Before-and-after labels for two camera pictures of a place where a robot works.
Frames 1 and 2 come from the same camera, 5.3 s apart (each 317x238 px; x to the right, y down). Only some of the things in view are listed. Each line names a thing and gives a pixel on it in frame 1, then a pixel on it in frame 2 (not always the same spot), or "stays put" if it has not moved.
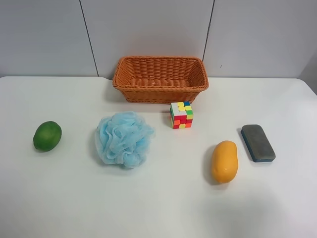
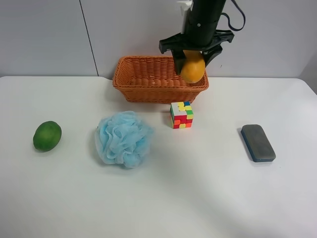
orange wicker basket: (153, 79) stays put
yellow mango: (225, 161) -> (193, 68)
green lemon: (47, 136) stays put
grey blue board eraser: (260, 147) stays put
